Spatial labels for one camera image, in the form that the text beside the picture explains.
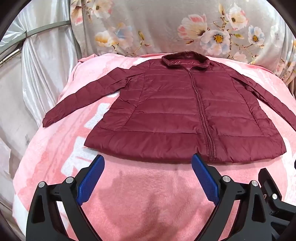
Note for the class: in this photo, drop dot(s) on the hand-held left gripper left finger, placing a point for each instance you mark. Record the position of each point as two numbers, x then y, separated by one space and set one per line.
91 178

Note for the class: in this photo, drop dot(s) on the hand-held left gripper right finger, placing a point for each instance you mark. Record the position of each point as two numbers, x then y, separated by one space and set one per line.
205 178

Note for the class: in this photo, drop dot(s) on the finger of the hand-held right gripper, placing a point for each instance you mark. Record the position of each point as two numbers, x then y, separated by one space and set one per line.
275 197

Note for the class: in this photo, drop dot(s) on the maroon puffer jacket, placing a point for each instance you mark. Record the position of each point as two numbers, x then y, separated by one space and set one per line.
175 111

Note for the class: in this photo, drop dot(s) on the pink blanket with white print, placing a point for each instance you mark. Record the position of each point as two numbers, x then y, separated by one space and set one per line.
143 185

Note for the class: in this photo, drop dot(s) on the white satin curtain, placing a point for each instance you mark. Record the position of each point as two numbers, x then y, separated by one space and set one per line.
46 69

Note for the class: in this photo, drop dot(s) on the grey floral cloth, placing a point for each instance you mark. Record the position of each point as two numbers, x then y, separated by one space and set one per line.
161 27

